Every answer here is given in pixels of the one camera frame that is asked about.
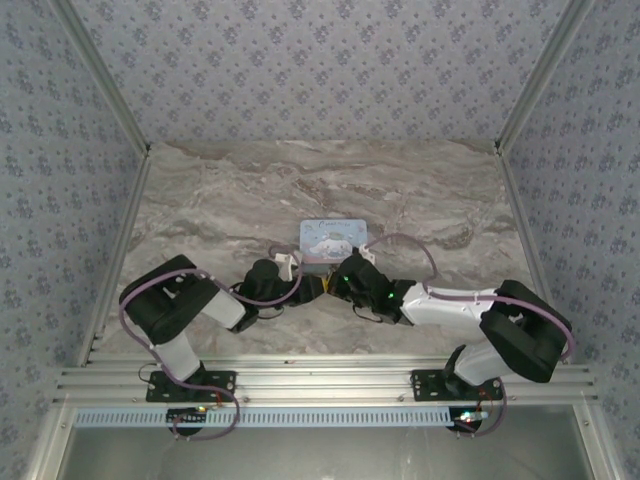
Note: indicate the yellow padlock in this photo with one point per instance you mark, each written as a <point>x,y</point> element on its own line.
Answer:
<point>325,286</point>

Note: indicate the light blue cartoon tin box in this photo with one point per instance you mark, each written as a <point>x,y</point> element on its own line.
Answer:
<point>332,240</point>

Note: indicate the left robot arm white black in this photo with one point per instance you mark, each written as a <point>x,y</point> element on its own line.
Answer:
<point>225,307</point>

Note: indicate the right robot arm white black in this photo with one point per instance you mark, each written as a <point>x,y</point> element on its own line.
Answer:
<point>440,305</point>

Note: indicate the grey metal sheet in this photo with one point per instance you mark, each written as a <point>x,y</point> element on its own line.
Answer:
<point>320,452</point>

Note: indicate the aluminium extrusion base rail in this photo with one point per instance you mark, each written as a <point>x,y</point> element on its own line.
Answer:
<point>320,380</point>

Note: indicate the aluminium side rail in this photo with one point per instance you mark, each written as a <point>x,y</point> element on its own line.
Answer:
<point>117,240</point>
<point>535,260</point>

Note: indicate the aluminium frame post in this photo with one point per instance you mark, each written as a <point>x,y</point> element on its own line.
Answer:
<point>107,85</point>
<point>540,85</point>

